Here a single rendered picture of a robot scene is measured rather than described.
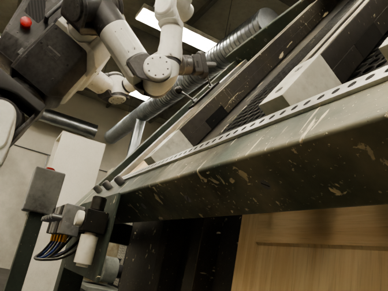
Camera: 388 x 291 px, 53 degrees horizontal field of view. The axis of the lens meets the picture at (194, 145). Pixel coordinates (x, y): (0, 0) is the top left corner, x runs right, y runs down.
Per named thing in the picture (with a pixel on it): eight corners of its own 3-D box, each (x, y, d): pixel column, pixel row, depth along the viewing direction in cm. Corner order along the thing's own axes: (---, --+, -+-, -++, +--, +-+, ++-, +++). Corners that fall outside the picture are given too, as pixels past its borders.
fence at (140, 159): (112, 193, 158) (105, 186, 157) (245, 68, 202) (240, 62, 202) (116, 192, 154) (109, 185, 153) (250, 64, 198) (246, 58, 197)
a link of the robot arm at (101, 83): (107, 109, 179) (77, 90, 159) (104, 84, 184) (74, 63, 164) (129, 101, 176) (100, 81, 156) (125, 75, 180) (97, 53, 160)
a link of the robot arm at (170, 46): (186, 23, 111) (181, 85, 105) (182, 43, 121) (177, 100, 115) (148, 18, 110) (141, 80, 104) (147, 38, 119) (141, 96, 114)
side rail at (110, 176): (106, 207, 181) (90, 190, 179) (241, 78, 232) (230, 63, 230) (109, 206, 175) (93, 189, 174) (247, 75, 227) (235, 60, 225)
